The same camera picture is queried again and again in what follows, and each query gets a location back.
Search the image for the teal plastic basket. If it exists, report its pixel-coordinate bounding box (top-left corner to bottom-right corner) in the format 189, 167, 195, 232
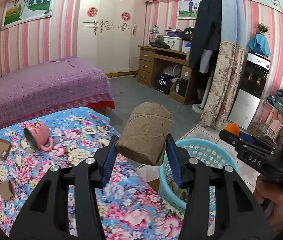
158, 135, 238, 213

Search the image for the floral blue bed cover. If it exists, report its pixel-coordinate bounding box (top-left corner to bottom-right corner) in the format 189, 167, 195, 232
0, 108, 183, 239

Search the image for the orange peel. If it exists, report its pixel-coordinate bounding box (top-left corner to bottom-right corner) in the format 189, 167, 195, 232
225, 123, 240, 137

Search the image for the person's right hand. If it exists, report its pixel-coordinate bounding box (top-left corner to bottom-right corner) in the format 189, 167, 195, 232
253, 175, 283, 234

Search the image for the wooden desk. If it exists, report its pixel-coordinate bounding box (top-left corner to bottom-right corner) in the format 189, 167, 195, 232
138, 46, 195, 105

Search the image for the hanging black garment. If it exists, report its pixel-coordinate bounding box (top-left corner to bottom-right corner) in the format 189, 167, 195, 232
189, 0, 222, 90

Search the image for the desk lamp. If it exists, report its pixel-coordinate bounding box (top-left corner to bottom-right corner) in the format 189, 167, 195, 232
148, 25, 159, 46

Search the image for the floral door curtain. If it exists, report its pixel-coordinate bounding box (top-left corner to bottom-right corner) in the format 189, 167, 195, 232
201, 0, 246, 128

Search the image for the water dispenser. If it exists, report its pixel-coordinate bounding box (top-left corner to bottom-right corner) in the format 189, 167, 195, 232
228, 52, 270, 129

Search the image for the pink metal mug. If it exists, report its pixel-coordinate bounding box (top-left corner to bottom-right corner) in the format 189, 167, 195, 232
23, 121, 54, 152

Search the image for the white storage box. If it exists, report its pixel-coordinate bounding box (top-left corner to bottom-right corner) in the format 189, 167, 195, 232
163, 36, 183, 51

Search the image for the purple dotted bed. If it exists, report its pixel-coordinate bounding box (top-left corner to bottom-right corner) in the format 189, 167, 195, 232
0, 57, 115, 129

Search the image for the framed couple photo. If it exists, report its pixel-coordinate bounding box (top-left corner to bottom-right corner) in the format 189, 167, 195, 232
177, 0, 202, 20

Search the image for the framed wedding photo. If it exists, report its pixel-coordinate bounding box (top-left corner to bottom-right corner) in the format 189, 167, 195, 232
0, 0, 55, 30

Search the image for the white wardrobe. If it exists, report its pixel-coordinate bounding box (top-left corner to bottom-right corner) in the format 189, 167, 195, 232
77, 0, 146, 74

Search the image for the brown cardboard roll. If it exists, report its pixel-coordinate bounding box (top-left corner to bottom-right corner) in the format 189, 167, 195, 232
116, 101, 173, 166

